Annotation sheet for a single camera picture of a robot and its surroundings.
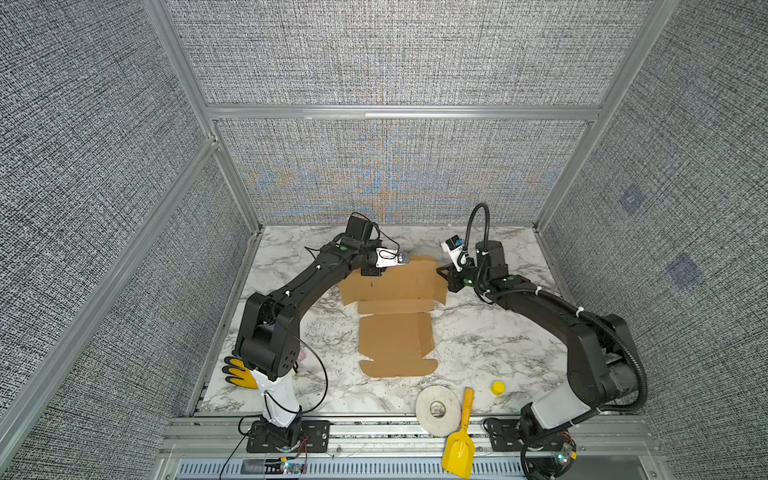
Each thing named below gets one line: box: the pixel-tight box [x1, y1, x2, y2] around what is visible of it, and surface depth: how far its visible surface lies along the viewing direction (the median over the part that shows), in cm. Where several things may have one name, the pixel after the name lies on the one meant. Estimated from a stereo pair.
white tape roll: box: [415, 385, 461, 437], surface depth 79 cm
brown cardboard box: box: [339, 257, 448, 378], surface depth 94 cm
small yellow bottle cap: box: [491, 380, 507, 397], surface depth 81 cm
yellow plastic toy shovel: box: [442, 388, 475, 479], surface depth 72 cm
